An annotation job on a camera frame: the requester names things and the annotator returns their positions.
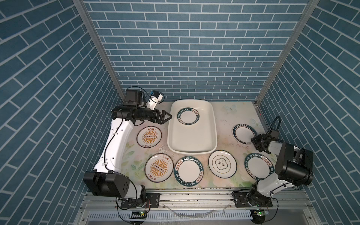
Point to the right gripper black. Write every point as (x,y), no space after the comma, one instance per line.
(255,139)

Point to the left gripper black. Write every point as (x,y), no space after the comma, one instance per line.
(161,120)

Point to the green rimmed plate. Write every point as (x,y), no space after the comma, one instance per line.
(188,116)
(258,166)
(188,171)
(243,133)

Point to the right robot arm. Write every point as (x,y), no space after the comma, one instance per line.
(293,168)

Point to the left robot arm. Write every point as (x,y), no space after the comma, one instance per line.
(106,179)

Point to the white plastic bin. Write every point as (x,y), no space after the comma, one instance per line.
(199,138)

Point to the orange sunburst plate rear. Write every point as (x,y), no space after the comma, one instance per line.
(149,137)

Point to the orange sunburst plate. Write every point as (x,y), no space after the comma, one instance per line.
(159,168)
(149,137)

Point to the white plate clover motif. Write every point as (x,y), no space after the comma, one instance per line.
(222,164)

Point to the orange sunburst plate front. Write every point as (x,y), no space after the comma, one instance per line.
(159,168)

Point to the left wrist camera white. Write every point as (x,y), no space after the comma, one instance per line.
(156,97)

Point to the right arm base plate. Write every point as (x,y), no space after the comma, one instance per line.
(245,199)

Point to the aluminium mounting rail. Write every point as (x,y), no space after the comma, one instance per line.
(202,199)

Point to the white ribbed cable duct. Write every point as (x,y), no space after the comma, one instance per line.
(169,216)

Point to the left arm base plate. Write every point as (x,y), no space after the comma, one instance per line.
(150,199)

